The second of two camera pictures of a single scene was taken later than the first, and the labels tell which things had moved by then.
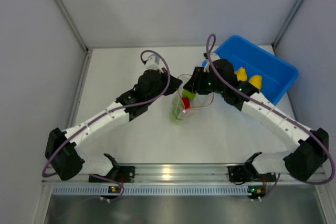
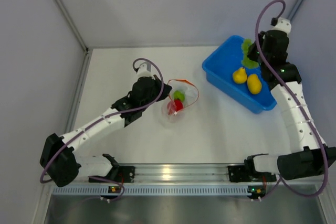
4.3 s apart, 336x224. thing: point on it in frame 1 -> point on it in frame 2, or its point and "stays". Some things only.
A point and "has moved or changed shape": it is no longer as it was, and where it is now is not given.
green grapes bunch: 176,106 -> 246,61
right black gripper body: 204,83 -> 254,54
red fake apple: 186,102 -> 178,104
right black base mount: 239,174 stays
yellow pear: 241,74 stays
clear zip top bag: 200,100 has moved or changed shape
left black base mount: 122,174 stays
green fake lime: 190,95 -> 178,94
